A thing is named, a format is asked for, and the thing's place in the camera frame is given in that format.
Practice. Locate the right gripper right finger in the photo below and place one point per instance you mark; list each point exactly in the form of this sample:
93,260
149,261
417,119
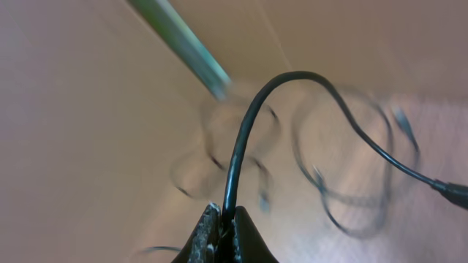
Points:
249,246

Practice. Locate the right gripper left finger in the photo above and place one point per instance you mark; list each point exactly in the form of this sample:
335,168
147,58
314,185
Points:
202,244

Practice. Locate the cardboard box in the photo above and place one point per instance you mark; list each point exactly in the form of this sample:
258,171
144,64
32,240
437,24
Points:
101,155

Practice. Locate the green metal pole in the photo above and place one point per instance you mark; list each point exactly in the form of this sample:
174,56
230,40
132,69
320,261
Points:
161,16

